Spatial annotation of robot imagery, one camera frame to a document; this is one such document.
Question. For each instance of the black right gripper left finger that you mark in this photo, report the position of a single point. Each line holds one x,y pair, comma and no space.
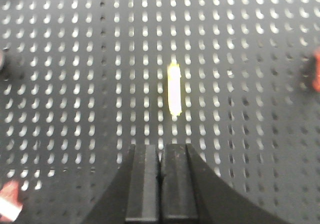
133,196

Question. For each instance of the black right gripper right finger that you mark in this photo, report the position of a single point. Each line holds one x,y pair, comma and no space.
191,193

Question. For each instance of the red white selector switch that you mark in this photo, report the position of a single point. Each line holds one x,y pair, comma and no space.
10,206

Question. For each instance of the black perforated pegboard panel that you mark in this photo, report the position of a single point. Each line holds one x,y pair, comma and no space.
86,79

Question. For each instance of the yellow toggle switch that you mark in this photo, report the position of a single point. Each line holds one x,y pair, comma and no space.
174,89

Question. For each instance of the red toggle switch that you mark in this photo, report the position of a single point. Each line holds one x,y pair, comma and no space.
311,73

